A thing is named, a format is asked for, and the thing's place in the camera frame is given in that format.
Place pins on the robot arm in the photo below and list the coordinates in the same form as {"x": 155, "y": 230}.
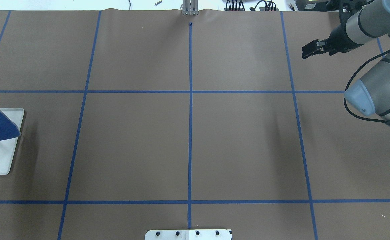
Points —
{"x": 367, "y": 93}

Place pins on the aluminium frame post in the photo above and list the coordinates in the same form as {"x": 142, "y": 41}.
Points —
{"x": 189, "y": 7}

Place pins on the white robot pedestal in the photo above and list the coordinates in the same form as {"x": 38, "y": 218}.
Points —
{"x": 189, "y": 234}

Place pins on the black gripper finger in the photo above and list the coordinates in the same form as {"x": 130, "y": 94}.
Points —
{"x": 312, "y": 51}
{"x": 317, "y": 43}

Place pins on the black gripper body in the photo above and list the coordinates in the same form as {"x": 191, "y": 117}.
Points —
{"x": 338, "y": 38}

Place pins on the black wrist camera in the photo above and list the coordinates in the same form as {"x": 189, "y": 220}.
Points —
{"x": 347, "y": 8}

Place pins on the white wooden towel rack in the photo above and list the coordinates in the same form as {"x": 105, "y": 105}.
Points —
{"x": 8, "y": 147}

